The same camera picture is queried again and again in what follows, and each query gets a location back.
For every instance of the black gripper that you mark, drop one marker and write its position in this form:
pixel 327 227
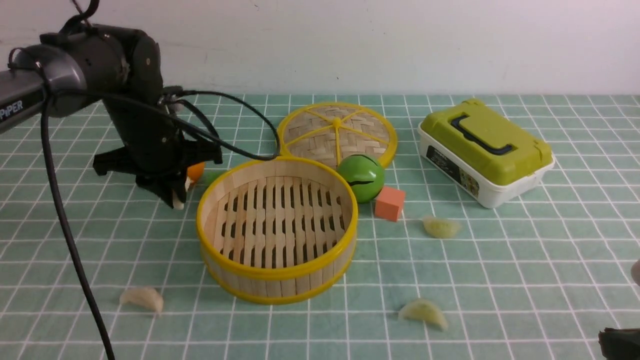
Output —
pixel 157 147

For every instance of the white dumpling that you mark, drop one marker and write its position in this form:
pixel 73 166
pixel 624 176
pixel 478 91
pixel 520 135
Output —
pixel 176 202
pixel 147 297

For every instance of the green dumpling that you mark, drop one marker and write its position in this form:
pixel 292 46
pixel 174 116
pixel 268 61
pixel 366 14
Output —
pixel 441 228
pixel 424 310

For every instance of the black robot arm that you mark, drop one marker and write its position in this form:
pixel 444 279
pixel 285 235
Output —
pixel 65 73

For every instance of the bamboo steamer tray yellow rim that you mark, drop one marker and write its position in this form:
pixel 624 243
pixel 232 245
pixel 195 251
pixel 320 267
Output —
pixel 277 232

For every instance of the woven bamboo steamer lid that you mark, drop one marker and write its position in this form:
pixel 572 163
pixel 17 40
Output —
pixel 329 132

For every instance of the orange red toy pear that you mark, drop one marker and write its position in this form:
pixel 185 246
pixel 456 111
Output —
pixel 196 171

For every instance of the small green cube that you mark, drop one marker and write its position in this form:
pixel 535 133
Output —
pixel 210 177

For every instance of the green toy ball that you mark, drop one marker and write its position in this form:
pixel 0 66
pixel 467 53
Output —
pixel 364 174

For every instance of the orange foam cube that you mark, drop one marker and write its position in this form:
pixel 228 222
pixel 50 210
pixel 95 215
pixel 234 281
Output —
pixel 389 204

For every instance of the green lidded white lunch box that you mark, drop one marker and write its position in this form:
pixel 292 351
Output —
pixel 491 158

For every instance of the green checkered tablecloth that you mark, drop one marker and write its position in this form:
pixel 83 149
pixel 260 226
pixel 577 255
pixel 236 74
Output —
pixel 534 279

